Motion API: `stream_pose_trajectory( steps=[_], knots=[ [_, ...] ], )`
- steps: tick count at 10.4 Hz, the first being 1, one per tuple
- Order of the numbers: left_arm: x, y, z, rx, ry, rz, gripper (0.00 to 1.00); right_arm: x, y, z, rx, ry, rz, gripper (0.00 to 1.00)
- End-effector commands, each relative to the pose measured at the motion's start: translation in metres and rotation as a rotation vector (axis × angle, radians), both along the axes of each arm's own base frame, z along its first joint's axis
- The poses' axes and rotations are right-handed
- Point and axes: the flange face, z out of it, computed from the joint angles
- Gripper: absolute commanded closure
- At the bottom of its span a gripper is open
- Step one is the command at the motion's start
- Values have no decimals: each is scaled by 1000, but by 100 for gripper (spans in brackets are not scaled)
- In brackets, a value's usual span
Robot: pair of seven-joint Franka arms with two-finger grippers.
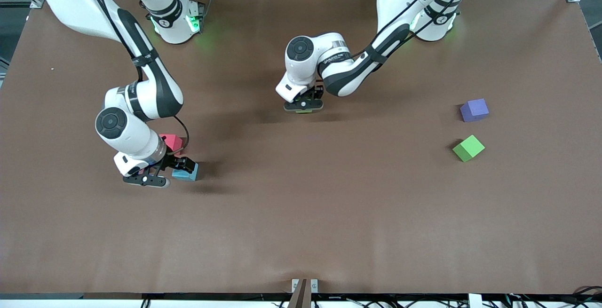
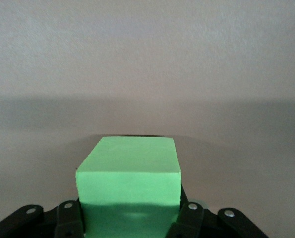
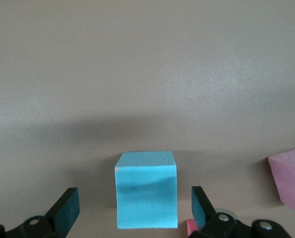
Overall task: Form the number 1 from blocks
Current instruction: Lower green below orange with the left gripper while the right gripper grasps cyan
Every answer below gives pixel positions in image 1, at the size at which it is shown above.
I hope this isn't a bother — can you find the purple foam block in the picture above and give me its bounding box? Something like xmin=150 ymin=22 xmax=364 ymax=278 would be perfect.
xmin=460 ymin=98 xmax=490 ymax=123

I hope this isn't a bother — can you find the light blue foam block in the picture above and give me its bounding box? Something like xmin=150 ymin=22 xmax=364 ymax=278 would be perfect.
xmin=172 ymin=162 xmax=199 ymax=182

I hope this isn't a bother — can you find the red foam block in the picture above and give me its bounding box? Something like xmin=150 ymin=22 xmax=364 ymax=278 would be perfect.
xmin=160 ymin=134 xmax=184 ymax=154

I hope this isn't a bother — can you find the brown wooden strip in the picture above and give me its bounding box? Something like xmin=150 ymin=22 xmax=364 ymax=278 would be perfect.
xmin=288 ymin=279 xmax=312 ymax=308

